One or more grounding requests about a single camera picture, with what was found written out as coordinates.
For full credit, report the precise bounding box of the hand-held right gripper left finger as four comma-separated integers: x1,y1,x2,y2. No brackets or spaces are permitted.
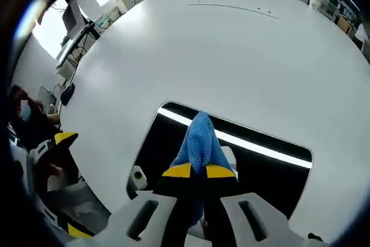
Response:
68,162,208,247

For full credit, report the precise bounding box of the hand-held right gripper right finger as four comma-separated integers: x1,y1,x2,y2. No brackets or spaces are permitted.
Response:
203,164,331,247

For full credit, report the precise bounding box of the blue cleaning cloth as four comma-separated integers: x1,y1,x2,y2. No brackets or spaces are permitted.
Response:
169,110,234,228

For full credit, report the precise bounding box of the person's left hand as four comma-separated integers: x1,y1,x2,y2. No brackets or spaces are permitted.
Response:
47,163,64,177

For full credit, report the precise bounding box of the white office chair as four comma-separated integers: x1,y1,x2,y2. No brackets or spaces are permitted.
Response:
37,83,60,115

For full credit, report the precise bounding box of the white standing desk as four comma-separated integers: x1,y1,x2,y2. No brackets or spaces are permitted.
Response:
54,21,102,69

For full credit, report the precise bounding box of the monitor on stand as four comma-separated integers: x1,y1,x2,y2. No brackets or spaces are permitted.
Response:
62,0,87,36

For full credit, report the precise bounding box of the flat table cable cover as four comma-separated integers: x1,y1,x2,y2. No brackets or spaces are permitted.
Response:
187,3,280,20

